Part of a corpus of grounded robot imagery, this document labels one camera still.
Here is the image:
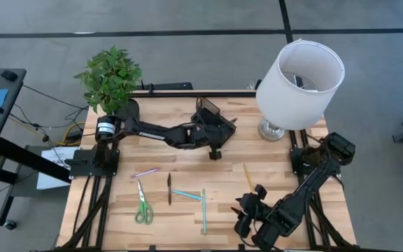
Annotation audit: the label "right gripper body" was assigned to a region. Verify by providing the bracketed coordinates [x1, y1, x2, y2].
[234, 184, 274, 239]

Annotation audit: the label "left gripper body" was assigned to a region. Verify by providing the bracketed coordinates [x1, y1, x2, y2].
[185, 117, 223, 161]

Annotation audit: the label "yellow pencil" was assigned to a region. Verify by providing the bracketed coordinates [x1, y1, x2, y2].
[242, 162, 255, 193]

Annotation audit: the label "black mesh desk organizer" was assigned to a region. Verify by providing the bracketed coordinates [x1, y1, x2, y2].
[191, 97, 238, 150]

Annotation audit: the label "teal pen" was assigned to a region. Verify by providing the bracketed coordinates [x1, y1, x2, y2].
[171, 189, 203, 202]

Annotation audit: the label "purple pen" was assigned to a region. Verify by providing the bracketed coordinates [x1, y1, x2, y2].
[130, 167, 162, 179]

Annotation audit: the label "green-handled scissors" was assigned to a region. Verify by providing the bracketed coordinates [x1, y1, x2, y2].
[134, 178, 154, 225]

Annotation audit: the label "silver lamp base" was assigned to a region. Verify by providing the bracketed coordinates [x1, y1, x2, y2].
[257, 117, 287, 142]

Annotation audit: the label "black power strip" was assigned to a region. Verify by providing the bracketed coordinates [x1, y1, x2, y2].
[135, 81, 195, 92]

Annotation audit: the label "white lamp shade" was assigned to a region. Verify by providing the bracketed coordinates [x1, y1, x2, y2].
[255, 38, 346, 131]

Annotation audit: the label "black plant pot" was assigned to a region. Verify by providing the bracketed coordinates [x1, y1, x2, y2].
[114, 98, 141, 122]

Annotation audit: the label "green leafy plant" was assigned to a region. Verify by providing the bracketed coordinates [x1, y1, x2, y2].
[73, 45, 143, 116]

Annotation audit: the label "white paper sheet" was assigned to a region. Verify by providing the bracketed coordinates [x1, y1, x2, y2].
[36, 146, 77, 191]

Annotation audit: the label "grey side desk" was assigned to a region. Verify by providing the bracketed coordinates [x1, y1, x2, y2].
[0, 68, 72, 227]

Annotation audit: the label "black computer mouse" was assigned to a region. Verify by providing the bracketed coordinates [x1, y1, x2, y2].
[0, 69, 19, 82]

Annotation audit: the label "black aluminium table frame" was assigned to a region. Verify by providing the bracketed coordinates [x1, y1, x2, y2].
[58, 90, 358, 252]

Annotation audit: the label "yellow floor cable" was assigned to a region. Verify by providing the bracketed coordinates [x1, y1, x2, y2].
[8, 115, 86, 146]

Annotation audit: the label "black floor cable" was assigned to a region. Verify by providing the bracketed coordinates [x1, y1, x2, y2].
[8, 83, 90, 169]

